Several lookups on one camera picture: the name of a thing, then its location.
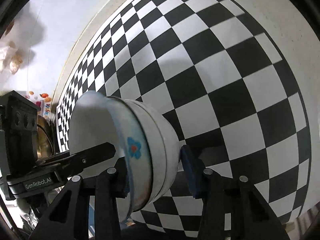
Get plain white bowl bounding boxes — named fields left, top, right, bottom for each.
left=125, top=99, right=180, bottom=203

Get white bowl blue flowers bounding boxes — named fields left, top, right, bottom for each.
left=68, top=90, right=154, bottom=222

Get metal pot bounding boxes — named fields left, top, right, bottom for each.
left=37, top=115, right=56, bottom=160

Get checkered black white mat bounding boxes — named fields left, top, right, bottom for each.
left=57, top=0, right=311, bottom=223

